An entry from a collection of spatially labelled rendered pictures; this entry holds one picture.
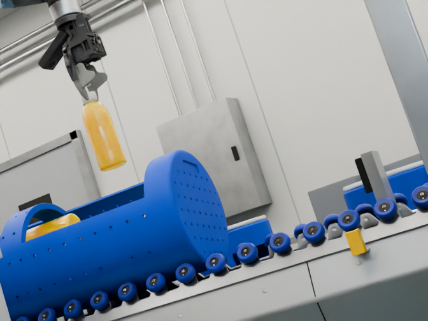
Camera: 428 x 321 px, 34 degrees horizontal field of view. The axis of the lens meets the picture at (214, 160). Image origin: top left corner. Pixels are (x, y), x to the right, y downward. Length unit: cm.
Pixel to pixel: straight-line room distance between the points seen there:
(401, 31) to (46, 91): 501
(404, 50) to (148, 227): 67
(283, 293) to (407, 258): 25
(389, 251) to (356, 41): 356
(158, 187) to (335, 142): 342
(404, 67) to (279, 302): 55
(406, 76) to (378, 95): 366
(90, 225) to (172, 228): 20
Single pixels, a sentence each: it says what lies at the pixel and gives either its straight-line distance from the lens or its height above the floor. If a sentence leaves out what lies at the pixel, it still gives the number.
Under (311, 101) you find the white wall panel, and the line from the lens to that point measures 490.
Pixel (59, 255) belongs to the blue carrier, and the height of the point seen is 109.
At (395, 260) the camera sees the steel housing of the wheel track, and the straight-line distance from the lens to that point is 137.
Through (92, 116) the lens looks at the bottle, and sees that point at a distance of 175.
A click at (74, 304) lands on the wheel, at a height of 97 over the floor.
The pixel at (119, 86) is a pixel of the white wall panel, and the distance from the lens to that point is 557.
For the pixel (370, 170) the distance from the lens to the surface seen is 145.
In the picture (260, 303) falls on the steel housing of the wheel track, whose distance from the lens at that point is 144.
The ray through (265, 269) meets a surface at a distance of 144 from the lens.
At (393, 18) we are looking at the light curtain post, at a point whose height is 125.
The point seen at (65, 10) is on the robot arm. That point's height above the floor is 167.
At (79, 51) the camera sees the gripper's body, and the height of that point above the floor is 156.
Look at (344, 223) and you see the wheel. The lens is 140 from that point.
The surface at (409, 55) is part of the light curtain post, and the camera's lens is 114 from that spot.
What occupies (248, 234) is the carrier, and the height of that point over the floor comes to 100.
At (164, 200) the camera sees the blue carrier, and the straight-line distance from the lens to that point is 149.
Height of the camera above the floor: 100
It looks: 6 degrees up
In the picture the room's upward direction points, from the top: 18 degrees counter-clockwise
